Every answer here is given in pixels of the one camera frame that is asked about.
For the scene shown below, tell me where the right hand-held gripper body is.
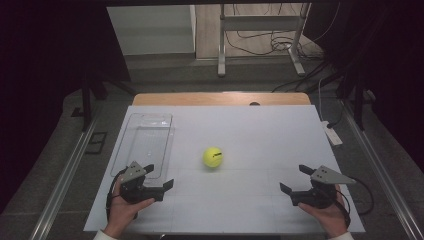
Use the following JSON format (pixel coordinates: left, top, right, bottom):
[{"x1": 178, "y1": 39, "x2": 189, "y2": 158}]
[{"x1": 290, "y1": 165, "x2": 357, "y2": 210}]

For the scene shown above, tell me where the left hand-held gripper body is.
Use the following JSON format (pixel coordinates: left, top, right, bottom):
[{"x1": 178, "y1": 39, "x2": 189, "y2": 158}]
[{"x1": 119, "y1": 161, "x2": 165, "y2": 205}]

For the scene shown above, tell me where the clear plastic container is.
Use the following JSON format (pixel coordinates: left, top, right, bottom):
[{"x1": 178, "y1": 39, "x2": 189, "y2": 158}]
[{"x1": 109, "y1": 112, "x2": 176, "y2": 188}]

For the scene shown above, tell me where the yellow tennis ball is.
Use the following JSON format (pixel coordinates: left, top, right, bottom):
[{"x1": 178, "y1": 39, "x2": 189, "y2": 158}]
[{"x1": 202, "y1": 146, "x2": 224, "y2": 168}]

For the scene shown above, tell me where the person's left hand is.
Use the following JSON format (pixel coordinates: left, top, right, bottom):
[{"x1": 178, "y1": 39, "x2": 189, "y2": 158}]
[{"x1": 103, "y1": 184, "x2": 156, "y2": 239}]

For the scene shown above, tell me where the person's right hand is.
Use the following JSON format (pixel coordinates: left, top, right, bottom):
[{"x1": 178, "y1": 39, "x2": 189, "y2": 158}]
[{"x1": 297, "y1": 184, "x2": 350, "y2": 239}]

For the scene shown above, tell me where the white power strip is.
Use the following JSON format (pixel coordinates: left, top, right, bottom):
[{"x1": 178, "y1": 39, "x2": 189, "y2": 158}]
[{"x1": 321, "y1": 120, "x2": 344, "y2": 147}]

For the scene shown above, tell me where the white table cover board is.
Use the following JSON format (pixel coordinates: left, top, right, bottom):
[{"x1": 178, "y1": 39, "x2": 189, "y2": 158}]
[{"x1": 83, "y1": 104, "x2": 366, "y2": 234}]

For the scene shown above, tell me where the black metal stand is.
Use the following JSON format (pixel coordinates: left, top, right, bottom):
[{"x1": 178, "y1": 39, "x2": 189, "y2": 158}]
[
  {"x1": 71, "y1": 66, "x2": 138, "y2": 133},
  {"x1": 334, "y1": 66, "x2": 376, "y2": 131}
]

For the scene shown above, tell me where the wooden table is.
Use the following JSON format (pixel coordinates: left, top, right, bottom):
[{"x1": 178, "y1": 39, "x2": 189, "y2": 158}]
[{"x1": 132, "y1": 92, "x2": 312, "y2": 107}]

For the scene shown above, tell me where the dark curtain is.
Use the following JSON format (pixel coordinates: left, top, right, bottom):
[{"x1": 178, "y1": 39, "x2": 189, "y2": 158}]
[
  {"x1": 304, "y1": 0, "x2": 424, "y2": 174},
  {"x1": 0, "y1": 0, "x2": 132, "y2": 214}
]

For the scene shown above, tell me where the white cabinet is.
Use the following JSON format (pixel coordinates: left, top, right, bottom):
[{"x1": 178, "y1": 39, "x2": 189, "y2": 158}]
[{"x1": 106, "y1": 4, "x2": 197, "y2": 56}]

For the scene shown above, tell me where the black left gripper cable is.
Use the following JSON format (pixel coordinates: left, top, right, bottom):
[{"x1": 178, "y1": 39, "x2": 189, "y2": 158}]
[{"x1": 105, "y1": 166, "x2": 130, "y2": 221}]

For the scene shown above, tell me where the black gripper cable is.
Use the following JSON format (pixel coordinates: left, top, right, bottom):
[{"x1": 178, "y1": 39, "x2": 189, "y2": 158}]
[
  {"x1": 333, "y1": 176, "x2": 375, "y2": 229},
  {"x1": 105, "y1": 166, "x2": 130, "y2": 221}
]

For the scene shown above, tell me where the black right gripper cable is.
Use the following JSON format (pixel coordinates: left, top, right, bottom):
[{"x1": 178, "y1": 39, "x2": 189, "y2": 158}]
[{"x1": 333, "y1": 176, "x2": 375, "y2": 229}]

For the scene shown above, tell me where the black power strip cable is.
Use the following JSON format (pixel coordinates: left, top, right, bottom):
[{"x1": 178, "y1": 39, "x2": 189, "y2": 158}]
[{"x1": 327, "y1": 103, "x2": 345, "y2": 130}]

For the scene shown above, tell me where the aluminium rail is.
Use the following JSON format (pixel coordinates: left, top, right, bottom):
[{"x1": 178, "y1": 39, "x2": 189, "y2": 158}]
[
  {"x1": 339, "y1": 99, "x2": 424, "y2": 240},
  {"x1": 28, "y1": 116, "x2": 101, "y2": 240}
]

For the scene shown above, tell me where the thin white cable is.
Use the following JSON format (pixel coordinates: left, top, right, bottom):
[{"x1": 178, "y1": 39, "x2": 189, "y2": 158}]
[{"x1": 317, "y1": 78, "x2": 326, "y2": 123}]

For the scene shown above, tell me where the black floor cable tangle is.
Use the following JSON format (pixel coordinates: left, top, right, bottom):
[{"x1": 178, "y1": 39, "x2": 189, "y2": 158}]
[{"x1": 224, "y1": 3, "x2": 341, "y2": 94}]

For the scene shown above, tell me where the white metal desk frame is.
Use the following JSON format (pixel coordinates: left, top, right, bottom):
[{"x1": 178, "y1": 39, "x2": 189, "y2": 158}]
[{"x1": 217, "y1": 3, "x2": 312, "y2": 78}]

